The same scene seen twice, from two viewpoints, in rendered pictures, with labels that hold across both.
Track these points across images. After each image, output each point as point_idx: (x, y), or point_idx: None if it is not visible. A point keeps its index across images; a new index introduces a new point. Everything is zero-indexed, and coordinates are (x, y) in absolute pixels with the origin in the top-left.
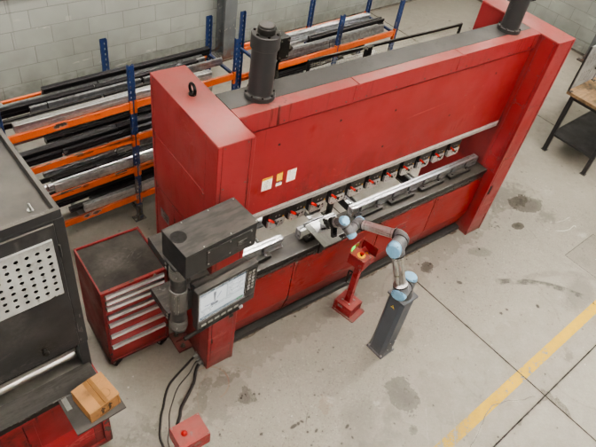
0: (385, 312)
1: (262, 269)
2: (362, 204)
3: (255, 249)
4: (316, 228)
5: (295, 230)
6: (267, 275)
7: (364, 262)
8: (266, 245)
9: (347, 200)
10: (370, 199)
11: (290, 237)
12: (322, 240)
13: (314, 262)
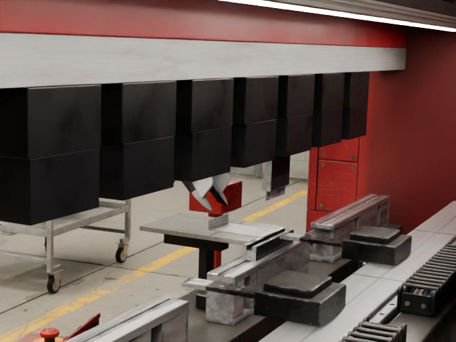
0: None
1: (305, 233)
2: (126, 315)
3: (348, 205)
4: (243, 226)
5: (308, 251)
6: None
7: (31, 332)
8: (336, 212)
9: (203, 282)
10: (93, 338)
11: (313, 273)
12: (197, 217)
13: None
